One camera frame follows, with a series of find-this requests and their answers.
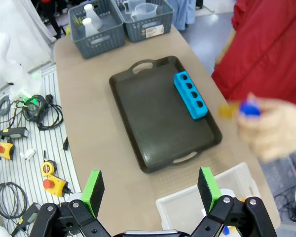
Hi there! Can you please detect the person's left hand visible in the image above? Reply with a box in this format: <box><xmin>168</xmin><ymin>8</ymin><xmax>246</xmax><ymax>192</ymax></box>
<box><xmin>236</xmin><ymin>92</ymin><xmax>296</xmax><ymax>163</ymax></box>

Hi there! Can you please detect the person's right hand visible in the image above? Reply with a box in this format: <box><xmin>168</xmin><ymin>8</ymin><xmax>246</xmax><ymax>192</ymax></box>
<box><xmin>214</xmin><ymin>29</ymin><xmax>238</xmax><ymax>67</ymax></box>

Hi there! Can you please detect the black coiled cable bundle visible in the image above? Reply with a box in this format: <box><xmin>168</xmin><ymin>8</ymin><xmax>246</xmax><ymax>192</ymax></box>
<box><xmin>21</xmin><ymin>94</ymin><xmax>64</xmax><ymax>131</ymax></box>

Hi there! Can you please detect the person in red jacket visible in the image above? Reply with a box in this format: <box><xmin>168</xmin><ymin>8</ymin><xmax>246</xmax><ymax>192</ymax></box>
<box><xmin>211</xmin><ymin>0</ymin><xmax>296</xmax><ymax>111</ymax></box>

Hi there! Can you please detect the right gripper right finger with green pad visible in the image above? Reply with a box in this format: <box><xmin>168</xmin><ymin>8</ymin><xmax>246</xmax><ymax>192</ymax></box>
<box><xmin>189</xmin><ymin>166</ymin><xmax>278</xmax><ymax>237</ymax></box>

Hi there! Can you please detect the grey basket holding flasks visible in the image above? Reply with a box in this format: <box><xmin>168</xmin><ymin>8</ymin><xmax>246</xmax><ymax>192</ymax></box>
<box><xmin>68</xmin><ymin>0</ymin><xmax>126</xmax><ymax>60</ymax></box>

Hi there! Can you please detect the yellow emergency stop button box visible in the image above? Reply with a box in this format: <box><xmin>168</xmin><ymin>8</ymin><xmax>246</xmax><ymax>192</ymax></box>
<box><xmin>0</xmin><ymin>142</ymin><xmax>15</xmax><ymax>160</ymax></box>
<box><xmin>42</xmin><ymin>173</ymin><xmax>69</xmax><ymax>198</ymax></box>

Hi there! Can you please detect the white plastic conical flask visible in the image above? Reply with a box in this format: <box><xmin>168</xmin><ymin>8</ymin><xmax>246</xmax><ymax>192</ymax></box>
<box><xmin>83</xmin><ymin>3</ymin><xmax>103</xmax><ymax>32</ymax></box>
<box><xmin>81</xmin><ymin>17</ymin><xmax>99</xmax><ymax>38</ymax></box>

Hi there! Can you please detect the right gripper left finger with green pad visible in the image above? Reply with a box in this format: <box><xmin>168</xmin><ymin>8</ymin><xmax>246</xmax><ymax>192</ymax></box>
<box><xmin>29</xmin><ymin>169</ymin><xmax>114</xmax><ymax>237</ymax></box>

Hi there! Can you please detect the paper label on grey basket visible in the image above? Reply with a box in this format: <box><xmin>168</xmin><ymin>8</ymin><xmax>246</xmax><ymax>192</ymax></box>
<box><xmin>146</xmin><ymin>26</ymin><xmax>164</xmax><ymax>39</ymax></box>

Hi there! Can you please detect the blue test tube rack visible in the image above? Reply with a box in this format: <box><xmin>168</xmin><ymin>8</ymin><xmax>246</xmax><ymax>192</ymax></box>
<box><xmin>173</xmin><ymin>71</ymin><xmax>209</xmax><ymax>121</ymax></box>

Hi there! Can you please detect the large clear plastic beaker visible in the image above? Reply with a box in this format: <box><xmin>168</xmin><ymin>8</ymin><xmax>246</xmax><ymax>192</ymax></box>
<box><xmin>134</xmin><ymin>3</ymin><xmax>159</xmax><ymax>22</ymax></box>

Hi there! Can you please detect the black grey enabling handle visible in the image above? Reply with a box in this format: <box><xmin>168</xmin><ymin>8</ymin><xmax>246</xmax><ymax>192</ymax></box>
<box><xmin>0</xmin><ymin>126</ymin><xmax>29</xmax><ymax>139</ymax></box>
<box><xmin>10</xmin><ymin>202</ymin><xmax>41</xmax><ymax>237</ymax></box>

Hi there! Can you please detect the dark brown serving tray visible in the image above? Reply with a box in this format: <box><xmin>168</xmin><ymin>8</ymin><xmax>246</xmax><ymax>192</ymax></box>
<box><xmin>109</xmin><ymin>55</ymin><xmax>223</xmax><ymax>174</ymax></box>

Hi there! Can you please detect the white plastic mesh basket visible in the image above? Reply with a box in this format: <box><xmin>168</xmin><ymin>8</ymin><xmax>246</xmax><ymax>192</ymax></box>
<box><xmin>155</xmin><ymin>161</ymin><xmax>261</xmax><ymax>231</ymax></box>

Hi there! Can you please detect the yellow tape measure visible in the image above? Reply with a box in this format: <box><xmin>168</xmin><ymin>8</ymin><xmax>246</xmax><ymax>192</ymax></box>
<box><xmin>41</xmin><ymin>159</ymin><xmax>58</xmax><ymax>177</ymax></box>

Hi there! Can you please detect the background person in black trousers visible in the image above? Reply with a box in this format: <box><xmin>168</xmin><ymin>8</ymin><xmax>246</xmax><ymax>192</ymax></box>
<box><xmin>40</xmin><ymin>0</ymin><xmax>65</xmax><ymax>38</ymax></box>

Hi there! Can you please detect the grey coiled cable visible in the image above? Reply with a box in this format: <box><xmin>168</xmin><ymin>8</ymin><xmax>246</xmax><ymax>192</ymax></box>
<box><xmin>0</xmin><ymin>96</ymin><xmax>12</xmax><ymax>116</ymax></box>

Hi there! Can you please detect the small white plastic part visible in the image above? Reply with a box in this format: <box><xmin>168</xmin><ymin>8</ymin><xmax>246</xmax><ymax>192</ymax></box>
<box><xmin>20</xmin><ymin>149</ymin><xmax>36</xmax><ymax>160</ymax></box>

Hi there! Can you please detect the small clear plastic beaker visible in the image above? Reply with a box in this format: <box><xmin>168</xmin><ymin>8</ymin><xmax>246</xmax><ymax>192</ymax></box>
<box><xmin>123</xmin><ymin>0</ymin><xmax>144</xmax><ymax>13</ymax></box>

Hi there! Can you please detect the grey basket holding beakers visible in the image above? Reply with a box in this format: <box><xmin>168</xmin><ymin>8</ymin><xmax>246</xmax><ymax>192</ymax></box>
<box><xmin>112</xmin><ymin>0</ymin><xmax>175</xmax><ymax>43</ymax></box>

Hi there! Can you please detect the white slatted base platform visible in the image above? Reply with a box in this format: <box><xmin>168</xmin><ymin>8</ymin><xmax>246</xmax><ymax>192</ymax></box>
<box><xmin>0</xmin><ymin>66</ymin><xmax>82</xmax><ymax>237</ymax></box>

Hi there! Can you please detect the hanging light blue garment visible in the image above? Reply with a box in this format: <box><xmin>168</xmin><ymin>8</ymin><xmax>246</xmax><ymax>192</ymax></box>
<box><xmin>167</xmin><ymin>0</ymin><xmax>197</xmax><ymax>32</ymax></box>

